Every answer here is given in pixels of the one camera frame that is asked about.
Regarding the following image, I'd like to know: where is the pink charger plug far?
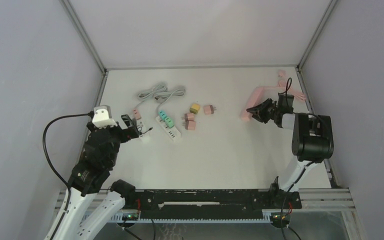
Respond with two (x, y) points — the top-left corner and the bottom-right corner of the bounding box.
(203, 104), (217, 115)

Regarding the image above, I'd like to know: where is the yellow charger plug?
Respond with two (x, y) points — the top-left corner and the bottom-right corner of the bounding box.
(189, 103), (201, 115)

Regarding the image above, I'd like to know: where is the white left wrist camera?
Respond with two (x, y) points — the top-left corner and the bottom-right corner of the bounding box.
(91, 105), (118, 129)

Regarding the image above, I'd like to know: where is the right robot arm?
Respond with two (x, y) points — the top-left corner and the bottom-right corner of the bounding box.
(246, 93), (334, 208)

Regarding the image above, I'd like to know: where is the pink USB charger plug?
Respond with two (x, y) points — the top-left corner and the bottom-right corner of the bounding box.
(132, 108), (142, 121)

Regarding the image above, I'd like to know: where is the white power strip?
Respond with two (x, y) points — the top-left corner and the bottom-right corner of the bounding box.
(155, 115), (182, 143)
(136, 118), (150, 143)

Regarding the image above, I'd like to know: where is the teal charger plug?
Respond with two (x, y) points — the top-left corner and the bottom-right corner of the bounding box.
(158, 110), (168, 121)

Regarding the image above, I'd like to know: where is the grey power strip cable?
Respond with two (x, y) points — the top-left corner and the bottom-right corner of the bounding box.
(133, 82), (168, 112)

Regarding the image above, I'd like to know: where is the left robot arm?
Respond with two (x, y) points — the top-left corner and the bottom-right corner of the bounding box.
(42, 114), (140, 240)

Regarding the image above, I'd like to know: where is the black left camera cable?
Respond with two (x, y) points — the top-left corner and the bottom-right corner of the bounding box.
(42, 113), (95, 190)

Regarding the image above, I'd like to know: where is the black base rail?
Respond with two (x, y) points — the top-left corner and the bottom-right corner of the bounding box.
(125, 189), (302, 220)

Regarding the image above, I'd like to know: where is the pink charger plug with prongs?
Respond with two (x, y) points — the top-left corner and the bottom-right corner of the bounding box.
(184, 120), (196, 131)

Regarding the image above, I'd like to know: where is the pink power strip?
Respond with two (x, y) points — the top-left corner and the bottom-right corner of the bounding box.
(240, 86), (271, 122)

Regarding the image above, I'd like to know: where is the green charger plug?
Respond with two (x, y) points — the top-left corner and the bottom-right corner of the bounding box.
(163, 116), (174, 129)

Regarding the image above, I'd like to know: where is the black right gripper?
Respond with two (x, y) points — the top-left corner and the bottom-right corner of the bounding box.
(246, 97), (280, 123)

